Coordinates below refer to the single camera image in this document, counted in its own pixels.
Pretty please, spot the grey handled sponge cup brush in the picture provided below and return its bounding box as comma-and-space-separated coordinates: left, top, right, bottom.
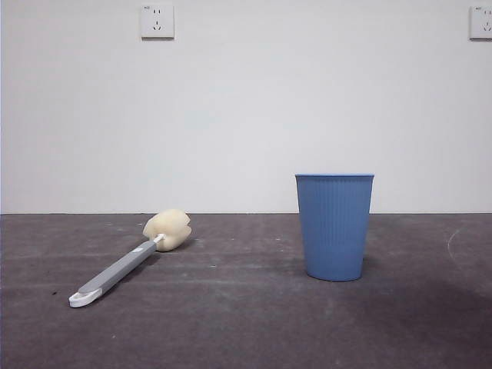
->
68, 208, 192, 308

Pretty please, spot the white wall socket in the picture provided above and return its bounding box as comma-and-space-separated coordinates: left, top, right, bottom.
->
468, 5, 492, 42
140, 4, 175, 41

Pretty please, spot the blue ribbed plastic cup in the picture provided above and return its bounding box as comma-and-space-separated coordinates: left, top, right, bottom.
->
294, 173, 375, 283

